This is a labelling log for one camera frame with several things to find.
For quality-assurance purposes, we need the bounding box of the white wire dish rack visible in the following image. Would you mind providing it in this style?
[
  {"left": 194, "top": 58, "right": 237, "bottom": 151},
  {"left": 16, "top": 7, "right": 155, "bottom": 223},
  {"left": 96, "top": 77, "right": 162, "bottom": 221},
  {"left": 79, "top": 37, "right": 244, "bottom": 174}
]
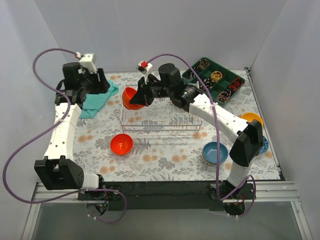
[{"left": 120, "top": 98, "right": 203, "bottom": 134}]

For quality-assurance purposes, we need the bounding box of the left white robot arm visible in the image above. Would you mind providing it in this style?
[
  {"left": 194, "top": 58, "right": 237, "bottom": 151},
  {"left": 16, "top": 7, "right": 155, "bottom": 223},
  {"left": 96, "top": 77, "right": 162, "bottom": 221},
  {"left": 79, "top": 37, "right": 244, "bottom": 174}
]
[{"left": 34, "top": 60, "right": 110, "bottom": 200}]

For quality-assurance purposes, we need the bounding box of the pink black rolled sock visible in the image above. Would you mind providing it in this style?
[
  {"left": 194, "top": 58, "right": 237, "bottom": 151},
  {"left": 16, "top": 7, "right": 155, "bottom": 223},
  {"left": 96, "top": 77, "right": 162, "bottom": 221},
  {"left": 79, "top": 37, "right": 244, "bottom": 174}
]
[{"left": 216, "top": 89, "right": 232, "bottom": 103}]

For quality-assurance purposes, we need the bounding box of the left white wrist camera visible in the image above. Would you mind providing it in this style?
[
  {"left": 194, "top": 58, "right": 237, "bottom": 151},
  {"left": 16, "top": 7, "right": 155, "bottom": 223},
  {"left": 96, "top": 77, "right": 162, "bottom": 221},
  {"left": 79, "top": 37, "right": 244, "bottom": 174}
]
[{"left": 75, "top": 52, "right": 98, "bottom": 74}]

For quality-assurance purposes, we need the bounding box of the grey black folded sock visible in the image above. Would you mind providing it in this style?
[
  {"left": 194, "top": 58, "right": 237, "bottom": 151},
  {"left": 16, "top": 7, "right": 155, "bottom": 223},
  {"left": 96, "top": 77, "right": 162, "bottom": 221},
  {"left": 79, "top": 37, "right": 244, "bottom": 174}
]
[{"left": 187, "top": 71, "right": 196, "bottom": 81}]

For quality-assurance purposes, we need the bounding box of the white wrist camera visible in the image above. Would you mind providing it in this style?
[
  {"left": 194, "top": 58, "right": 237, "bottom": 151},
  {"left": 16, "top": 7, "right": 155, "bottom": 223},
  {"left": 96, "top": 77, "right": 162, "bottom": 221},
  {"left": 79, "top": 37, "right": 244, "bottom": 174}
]
[
  {"left": 136, "top": 60, "right": 153, "bottom": 84},
  {"left": 75, "top": 52, "right": 98, "bottom": 74}
]

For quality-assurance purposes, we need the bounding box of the brown patterned rolled sock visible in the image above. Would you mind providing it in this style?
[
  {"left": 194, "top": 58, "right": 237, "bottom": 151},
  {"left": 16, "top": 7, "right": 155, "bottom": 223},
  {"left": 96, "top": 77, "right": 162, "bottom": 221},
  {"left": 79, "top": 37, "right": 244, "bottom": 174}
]
[{"left": 195, "top": 58, "right": 210, "bottom": 72}]

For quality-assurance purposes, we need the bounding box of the teal cloth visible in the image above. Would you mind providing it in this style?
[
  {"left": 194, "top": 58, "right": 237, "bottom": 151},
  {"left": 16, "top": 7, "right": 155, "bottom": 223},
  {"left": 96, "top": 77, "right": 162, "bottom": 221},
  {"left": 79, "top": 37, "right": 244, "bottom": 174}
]
[{"left": 79, "top": 80, "right": 119, "bottom": 119}]

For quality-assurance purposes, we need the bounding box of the green divided organizer tray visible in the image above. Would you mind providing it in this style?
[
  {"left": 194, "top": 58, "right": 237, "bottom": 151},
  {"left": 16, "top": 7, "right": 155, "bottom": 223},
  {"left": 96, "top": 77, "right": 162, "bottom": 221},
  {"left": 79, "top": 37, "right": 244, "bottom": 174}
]
[{"left": 182, "top": 57, "right": 245, "bottom": 107}]

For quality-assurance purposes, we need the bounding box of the aluminium frame rail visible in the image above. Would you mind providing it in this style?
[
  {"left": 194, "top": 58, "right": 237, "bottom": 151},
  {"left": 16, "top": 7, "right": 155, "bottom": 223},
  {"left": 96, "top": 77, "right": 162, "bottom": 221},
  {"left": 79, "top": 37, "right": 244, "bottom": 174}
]
[{"left": 33, "top": 180, "right": 300, "bottom": 202}]

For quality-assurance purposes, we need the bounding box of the red orange bowl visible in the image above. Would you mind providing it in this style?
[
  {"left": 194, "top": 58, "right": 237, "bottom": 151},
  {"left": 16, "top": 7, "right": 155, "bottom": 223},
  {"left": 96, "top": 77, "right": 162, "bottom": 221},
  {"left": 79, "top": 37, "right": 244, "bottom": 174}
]
[
  {"left": 110, "top": 133, "right": 134, "bottom": 156},
  {"left": 122, "top": 86, "right": 144, "bottom": 111}
]

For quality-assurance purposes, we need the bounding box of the red black rolled sock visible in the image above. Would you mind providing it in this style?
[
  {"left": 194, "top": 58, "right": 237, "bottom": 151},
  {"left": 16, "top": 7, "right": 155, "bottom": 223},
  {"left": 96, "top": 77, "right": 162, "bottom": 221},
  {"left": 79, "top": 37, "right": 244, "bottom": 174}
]
[{"left": 228, "top": 77, "right": 244, "bottom": 93}]

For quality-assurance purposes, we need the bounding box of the purple cable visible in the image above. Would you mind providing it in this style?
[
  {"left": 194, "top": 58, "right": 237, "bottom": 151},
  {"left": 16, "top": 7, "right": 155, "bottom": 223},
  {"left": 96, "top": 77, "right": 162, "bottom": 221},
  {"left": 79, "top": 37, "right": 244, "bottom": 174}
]
[
  {"left": 2, "top": 47, "right": 128, "bottom": 224},
  {"left": 147, "top": 53, "right": 257, "bottom": 221}
]

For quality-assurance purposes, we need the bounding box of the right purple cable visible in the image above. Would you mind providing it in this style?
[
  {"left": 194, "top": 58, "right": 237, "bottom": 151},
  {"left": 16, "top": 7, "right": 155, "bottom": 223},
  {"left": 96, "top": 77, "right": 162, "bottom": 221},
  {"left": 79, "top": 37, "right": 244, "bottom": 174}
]
[{"left": 147, "top": 53, "right": 257, "bottom": 221}]

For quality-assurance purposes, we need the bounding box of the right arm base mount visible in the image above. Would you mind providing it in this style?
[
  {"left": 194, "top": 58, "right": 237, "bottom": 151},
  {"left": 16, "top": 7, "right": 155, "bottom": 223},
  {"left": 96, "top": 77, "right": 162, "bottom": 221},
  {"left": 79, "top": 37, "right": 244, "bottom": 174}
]
[{"left": 207, "top": 174, "right": 257, "bottom": 219}]

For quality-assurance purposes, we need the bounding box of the blue ceramic bowl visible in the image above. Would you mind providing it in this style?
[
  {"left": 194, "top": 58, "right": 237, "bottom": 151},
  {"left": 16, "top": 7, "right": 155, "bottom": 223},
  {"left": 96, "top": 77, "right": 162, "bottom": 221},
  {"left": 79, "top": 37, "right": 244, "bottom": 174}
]
[{"left": 202, "top": 141, "right": 229, "bottom": 165}]

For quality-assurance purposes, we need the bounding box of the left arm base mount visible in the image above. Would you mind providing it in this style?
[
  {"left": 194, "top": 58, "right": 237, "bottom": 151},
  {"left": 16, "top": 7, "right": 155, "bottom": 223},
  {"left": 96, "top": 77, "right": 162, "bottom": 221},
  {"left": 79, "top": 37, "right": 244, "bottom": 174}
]
[{"left": 77, "top": 191, "right": 122, "bottom": 217}]

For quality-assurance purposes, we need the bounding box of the orange yellow bowl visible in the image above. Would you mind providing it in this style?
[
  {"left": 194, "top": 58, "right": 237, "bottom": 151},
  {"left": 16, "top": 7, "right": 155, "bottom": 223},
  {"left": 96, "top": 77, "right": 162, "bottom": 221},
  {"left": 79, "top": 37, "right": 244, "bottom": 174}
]
[{"left": 241, "top": 112, "right": 264, "bottom": 127}]

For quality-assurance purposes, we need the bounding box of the blue white patterned bowl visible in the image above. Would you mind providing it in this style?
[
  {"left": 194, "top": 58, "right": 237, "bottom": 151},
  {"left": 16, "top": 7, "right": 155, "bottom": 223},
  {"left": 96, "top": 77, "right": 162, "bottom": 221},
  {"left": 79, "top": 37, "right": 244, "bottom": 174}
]
[{"left": 258, "top": 136, "right": 269, "bottom": 155}]

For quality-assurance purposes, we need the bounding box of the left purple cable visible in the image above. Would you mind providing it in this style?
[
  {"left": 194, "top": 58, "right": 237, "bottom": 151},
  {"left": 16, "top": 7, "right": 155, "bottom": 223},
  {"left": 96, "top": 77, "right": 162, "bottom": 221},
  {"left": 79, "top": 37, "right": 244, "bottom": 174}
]
[{"left": 2, "top": 47, "right": 128, "bottom": 224}]

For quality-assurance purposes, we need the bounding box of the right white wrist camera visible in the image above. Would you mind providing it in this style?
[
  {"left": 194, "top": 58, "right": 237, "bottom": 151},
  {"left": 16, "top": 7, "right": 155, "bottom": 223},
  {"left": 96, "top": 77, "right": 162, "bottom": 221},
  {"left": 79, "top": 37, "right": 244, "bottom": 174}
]
[{"left": 136, "top": 60, "right": 153, "bottom": 84}]

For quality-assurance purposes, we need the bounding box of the black white rolled sock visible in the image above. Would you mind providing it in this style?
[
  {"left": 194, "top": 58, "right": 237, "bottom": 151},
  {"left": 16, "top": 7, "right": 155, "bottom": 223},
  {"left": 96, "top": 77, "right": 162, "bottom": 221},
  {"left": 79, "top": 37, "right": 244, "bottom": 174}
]
[{"left": 202, "top": 78, "right": 216, "bottom": 91}]

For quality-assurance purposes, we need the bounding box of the yellow rolled sock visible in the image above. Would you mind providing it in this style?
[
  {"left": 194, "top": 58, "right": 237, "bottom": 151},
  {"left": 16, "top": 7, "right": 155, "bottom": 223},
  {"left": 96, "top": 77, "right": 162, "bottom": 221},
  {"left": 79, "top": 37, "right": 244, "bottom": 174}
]
[{"left": 210, "top": 70, "right": 223, "bottom": 83}]

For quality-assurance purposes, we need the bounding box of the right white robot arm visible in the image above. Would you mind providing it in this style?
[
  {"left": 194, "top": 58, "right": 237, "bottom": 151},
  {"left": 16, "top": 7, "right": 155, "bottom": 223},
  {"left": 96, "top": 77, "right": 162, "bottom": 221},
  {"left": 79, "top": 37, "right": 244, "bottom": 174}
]
[{"left": 129, "top": 61, "right": 263, "bottom": 199}]

